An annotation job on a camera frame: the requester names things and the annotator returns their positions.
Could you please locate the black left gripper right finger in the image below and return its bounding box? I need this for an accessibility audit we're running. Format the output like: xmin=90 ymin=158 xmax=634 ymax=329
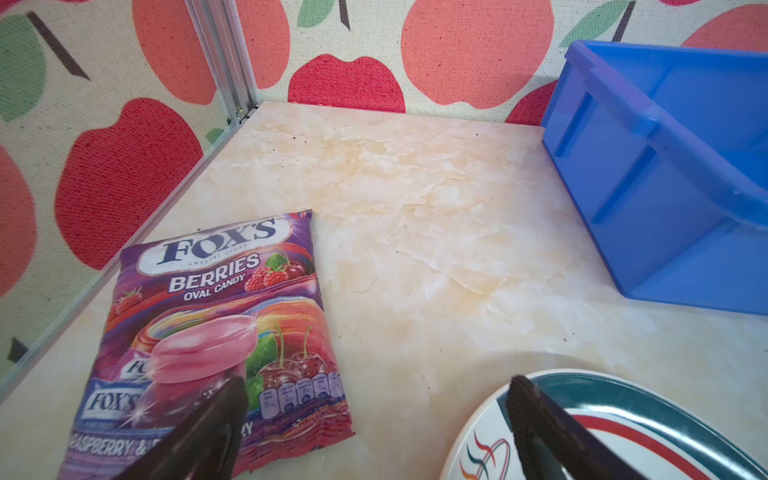
xmin=505 ymin=375 xmax=643 ymax=479

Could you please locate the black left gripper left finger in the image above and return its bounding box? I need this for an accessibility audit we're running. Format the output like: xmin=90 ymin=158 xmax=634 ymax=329
xmin=118 ymin=377 xmax=248 ymax=480

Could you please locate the green red striped rim plate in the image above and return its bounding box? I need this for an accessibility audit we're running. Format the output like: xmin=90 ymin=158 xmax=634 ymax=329
xmin=441 ymin=369 xmax=767 ymax=479

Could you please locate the blue plastic bin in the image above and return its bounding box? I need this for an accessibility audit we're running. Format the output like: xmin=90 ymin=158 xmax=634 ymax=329
xmin=542 ymin=40 xmax=767 ymax=315

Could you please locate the Fox's berries candy bag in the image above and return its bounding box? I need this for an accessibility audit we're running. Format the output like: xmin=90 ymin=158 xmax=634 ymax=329
xmin=58 ymin=210 xmax=353 ymax=479

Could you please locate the aluminium left corner post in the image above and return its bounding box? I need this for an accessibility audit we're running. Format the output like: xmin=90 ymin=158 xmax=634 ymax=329
xmin=185 ymin=0 xmax=260 ymax=125

